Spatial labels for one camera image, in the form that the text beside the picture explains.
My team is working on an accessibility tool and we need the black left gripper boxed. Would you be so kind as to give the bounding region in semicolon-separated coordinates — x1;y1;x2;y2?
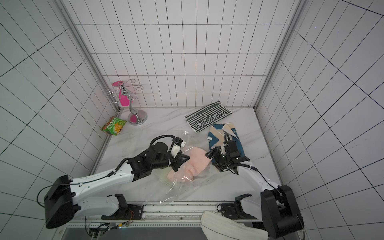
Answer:
152;152;191;172

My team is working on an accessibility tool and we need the pink towel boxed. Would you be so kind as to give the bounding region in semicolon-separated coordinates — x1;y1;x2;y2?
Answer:
174;147;211;183

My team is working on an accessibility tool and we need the teal and beige towel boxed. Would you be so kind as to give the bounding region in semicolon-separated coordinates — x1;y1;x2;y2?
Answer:
206;122;245;158

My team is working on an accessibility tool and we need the clear plastic vacuum bag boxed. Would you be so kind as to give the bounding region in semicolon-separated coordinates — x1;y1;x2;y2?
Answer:
119;130;217;205

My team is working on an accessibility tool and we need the pale green towel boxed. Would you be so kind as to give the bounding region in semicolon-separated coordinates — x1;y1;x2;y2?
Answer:
158;169;177;187

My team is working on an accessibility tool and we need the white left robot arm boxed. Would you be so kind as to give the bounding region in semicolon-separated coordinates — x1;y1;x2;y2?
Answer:
42;135;190;229

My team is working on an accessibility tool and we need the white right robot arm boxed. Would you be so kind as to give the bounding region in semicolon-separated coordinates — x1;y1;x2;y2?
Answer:
206;140;305;239

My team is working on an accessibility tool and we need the green white striped towel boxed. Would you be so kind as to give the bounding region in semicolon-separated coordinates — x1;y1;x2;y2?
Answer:
185;101;232;133

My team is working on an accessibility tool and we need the chrome cup holder stand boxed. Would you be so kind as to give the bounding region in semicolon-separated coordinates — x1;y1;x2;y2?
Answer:
104;79;148;126

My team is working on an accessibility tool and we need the green snack packet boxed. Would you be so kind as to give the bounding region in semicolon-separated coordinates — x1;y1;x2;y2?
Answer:
101;117;127;136

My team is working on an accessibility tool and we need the pink plastic scoop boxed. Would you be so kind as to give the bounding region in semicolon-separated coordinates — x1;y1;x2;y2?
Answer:
112;81;131;107

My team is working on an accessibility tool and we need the white striped cloth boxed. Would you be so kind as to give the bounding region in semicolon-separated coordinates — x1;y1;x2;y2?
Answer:
201;211;268;240

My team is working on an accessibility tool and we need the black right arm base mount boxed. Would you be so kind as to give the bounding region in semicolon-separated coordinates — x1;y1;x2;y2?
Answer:
217;194;257;220

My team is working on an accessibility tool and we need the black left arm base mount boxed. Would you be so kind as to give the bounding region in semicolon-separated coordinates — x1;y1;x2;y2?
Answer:
101;194;144;221

